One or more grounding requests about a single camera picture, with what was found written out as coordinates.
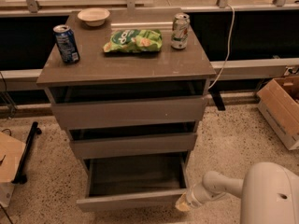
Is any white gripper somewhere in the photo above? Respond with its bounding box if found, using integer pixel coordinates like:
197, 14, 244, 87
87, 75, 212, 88
175, 183, 226, 212

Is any grey bottom drawer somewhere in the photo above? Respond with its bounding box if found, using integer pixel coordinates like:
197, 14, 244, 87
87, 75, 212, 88
77, 152, 188, 212

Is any grey drawer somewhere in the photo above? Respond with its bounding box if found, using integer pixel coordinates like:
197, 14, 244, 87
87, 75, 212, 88
70, 121, 197, 159
77, 152, 188, 212
50, 79, 209, 130

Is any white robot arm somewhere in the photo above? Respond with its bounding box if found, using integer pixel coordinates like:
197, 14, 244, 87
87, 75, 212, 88
176, 162, 299, 224

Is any grey middle drawer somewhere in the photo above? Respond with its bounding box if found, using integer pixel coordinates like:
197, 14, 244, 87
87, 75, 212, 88
70, 121, 197, 159

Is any grey top drawer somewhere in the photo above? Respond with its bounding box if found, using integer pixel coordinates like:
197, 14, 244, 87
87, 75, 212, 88
50, 79, 209, 130

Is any grey drawer cabinet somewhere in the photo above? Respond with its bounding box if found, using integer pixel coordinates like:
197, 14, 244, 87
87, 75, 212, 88
36, 7, 217, 173

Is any cardboard box on right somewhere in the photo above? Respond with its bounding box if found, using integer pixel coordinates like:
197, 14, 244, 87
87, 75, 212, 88
257, 76, 299, 150

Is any cardboard box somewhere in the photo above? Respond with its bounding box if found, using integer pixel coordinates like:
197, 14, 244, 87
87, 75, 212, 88
0, 133, 25, 207
257, 76, 299, 150

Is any black floor stand bar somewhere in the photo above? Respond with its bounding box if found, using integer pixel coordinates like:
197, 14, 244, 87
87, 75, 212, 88
11, 121, 42, 184

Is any green chip bag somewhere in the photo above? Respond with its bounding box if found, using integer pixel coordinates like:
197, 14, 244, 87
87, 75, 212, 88
103, 29, 163, 53

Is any green white soda can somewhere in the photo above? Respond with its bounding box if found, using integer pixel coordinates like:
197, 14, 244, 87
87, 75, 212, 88
171, 13, 190, 49

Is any cardboard box on left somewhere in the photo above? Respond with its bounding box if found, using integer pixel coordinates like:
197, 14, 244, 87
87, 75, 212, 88
0, 133, 25, 207

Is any blue soda can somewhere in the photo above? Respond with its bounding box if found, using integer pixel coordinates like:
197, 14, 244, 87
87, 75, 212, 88
53, 24, 80, 64

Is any white paper bowl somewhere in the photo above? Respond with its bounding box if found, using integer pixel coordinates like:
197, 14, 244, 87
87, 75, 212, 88
78, 7, 110, 27

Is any black bracket behind cabinet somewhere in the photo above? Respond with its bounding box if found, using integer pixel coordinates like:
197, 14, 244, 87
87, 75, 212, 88
209, 87, 225, 111

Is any white cable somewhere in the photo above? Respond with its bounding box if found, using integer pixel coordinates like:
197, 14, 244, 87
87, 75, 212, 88
207, 4, 236, 91

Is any metal window rail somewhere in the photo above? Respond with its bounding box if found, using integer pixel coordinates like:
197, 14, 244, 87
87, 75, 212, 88
0, 0, 299, 19

